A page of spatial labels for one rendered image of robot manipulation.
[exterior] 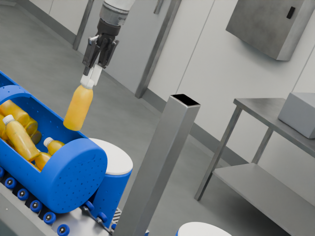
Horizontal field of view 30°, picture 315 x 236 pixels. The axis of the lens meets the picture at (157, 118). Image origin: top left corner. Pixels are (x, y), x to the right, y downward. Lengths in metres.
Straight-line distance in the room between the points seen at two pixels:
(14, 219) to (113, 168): 0.46
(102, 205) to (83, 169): 0.39
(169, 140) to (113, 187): 1.04
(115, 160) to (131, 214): 0.98
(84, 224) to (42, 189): 0.25
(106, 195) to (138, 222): 0.94
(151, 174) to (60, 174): 0.63
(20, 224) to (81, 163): 0.33
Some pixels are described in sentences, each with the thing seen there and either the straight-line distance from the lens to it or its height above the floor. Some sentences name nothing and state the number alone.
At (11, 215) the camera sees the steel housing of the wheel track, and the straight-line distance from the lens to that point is 2.24.
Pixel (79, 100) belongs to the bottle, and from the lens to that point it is 2.04.
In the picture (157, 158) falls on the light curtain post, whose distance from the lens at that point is 1.44.
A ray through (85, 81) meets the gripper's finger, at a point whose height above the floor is 1.44.
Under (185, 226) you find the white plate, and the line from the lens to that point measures 2.25.
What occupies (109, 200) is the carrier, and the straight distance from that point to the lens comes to 2.47.
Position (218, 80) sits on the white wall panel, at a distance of 5.64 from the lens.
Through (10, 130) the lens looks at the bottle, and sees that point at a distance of 2.23.
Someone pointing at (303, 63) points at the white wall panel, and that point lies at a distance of 5.16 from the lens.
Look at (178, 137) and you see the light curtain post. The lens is 1.42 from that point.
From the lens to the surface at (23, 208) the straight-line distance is 2.21.
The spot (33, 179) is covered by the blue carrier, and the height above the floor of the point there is 1.07.
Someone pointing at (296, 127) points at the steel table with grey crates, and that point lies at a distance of 4.34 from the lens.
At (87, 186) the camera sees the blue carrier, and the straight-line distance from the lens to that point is 2.19.
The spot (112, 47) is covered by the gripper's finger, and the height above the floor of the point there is 1.57.
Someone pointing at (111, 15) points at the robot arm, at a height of 1.70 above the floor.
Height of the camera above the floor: 2.14
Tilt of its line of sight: 21 degrees down
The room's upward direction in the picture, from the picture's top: 22 degrees clockwise
